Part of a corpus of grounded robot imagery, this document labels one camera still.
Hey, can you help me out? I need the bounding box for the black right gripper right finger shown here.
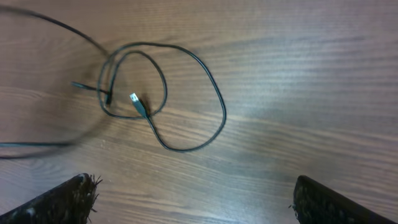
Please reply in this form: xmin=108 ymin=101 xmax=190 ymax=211
xmin=292 ymin=175 xmax=397 ymax=224

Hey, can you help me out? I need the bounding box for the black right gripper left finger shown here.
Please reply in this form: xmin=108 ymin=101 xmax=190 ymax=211
xmin=1 ymin=173 xmax=102 ymax=224

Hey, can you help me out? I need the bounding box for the black USB cable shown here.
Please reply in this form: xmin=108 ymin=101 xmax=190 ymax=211
xmin=0 ymin=4 xmax=227 ymax=160

